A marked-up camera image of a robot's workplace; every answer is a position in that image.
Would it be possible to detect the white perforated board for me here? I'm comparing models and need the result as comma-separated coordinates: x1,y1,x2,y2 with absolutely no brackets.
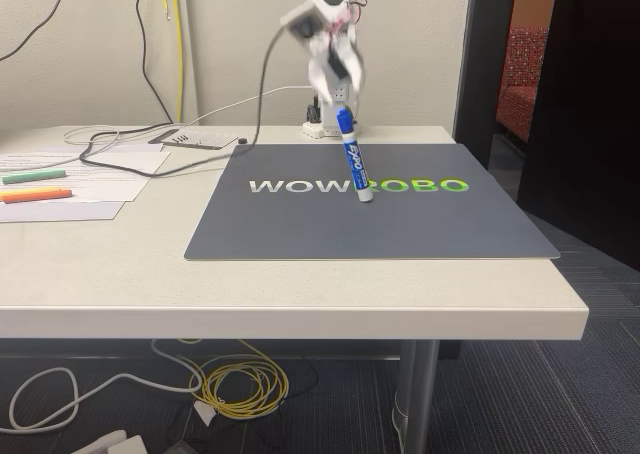
149,129,239,151

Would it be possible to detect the grey metal table leg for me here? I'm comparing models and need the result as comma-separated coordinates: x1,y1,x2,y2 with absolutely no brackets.
392,340,441,454

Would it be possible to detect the dark door frame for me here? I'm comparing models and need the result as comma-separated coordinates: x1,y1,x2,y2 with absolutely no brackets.
452,0,519,171

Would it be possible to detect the blue Expo dry-erase marker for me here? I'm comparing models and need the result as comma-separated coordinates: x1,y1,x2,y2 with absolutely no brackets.
335,106,374,204

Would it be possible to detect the long yellow wall cable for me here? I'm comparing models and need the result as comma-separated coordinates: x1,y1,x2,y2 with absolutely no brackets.
169,0,185,125

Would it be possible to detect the white printed paper sheet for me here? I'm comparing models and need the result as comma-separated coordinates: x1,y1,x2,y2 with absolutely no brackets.
0,142,172,171
0,161,162,203

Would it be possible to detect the dark door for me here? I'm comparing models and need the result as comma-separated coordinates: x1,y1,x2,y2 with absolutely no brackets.
516,0,640,275

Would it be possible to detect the thick white floor cable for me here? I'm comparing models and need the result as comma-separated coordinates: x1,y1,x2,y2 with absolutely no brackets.
7,338,281,433

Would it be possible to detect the coiled yellow cable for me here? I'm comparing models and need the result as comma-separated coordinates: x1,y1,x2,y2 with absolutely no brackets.
177,338,291,420

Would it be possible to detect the green marker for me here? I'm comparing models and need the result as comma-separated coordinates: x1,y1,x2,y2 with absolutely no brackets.
1,169,68,185

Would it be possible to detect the black camera cable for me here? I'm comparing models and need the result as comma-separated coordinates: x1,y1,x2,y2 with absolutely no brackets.
78,0,297,178

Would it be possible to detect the white blank paper sheet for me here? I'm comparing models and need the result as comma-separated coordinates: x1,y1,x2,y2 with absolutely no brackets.
0,201,126,224

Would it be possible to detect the white power strip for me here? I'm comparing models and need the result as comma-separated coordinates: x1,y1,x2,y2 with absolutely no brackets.
74,429,149,454

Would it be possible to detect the orange marker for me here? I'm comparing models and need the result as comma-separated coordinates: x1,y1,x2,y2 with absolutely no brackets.
1,189,73,205

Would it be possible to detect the black wall cable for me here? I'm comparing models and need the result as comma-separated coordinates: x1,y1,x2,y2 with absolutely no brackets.
0,0,79,63

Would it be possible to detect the red patterned chair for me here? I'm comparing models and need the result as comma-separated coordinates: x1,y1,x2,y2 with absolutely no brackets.
495,26,550,143

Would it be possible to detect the white camera box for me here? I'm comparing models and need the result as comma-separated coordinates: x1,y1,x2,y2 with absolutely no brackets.
279,1,324,43

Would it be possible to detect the grey WOWROBO mat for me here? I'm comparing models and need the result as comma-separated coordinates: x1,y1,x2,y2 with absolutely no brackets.
183,142,562,263

